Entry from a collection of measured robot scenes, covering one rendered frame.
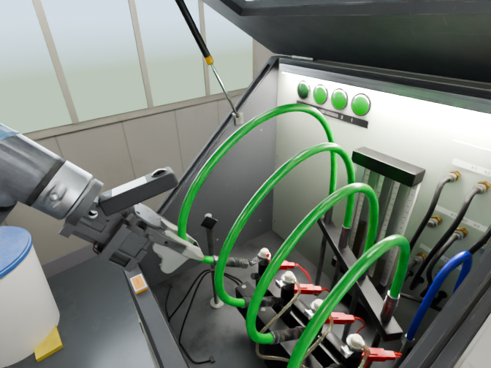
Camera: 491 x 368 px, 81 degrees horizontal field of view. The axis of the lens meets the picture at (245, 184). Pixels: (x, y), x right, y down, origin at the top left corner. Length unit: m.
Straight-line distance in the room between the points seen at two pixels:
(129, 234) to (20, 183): 0.15
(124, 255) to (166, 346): 0.31
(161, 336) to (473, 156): 0.70
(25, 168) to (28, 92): 1.57
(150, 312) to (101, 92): 1.55
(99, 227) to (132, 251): 0.06
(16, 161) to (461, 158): 0.67
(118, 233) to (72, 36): 1.65
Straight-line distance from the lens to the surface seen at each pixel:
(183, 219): 0.47
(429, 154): 0.66
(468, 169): 0.63
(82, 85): 2.04
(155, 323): 0.76
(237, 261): 0.60
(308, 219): 0.39
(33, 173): 0.44
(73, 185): 0.44
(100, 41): 2.05
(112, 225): 0.47
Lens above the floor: 1.56
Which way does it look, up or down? 30 degrees down
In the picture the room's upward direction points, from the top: 1 degrees counter-clockwise
